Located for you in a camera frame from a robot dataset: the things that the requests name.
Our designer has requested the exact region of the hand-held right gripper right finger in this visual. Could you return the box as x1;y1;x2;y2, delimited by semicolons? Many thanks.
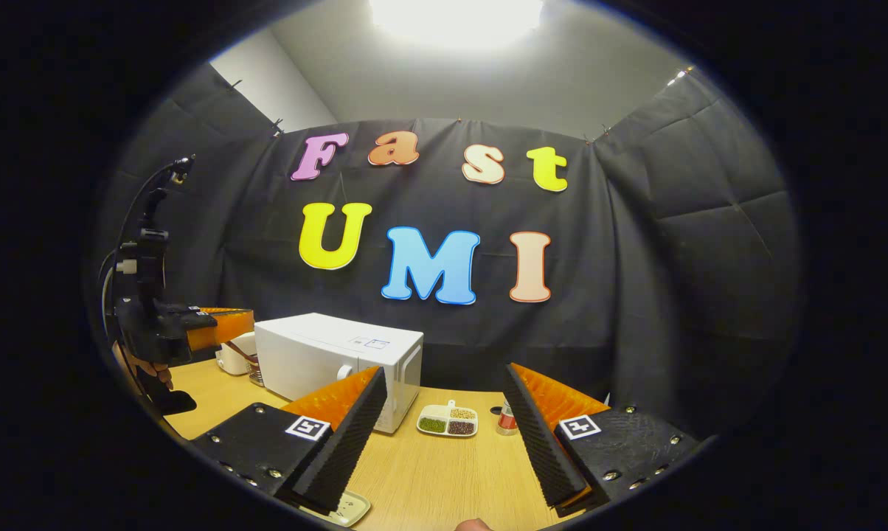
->
503;361;703;517

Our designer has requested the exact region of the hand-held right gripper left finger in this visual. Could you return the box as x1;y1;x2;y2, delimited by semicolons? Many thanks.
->
191;365;388;516

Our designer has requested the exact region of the white microwave oven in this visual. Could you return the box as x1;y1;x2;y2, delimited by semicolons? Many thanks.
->
254;313;424;434

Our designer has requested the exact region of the white toaster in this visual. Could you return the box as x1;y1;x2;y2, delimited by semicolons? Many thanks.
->
217;332;259;377

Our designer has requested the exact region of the pale green tray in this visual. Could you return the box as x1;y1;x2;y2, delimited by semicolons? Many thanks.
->
300;490;372;527

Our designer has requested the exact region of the white divided bean dish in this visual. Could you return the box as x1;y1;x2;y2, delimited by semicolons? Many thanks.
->
417;400;479;438

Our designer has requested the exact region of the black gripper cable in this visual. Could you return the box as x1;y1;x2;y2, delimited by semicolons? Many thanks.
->
99;159;183;340

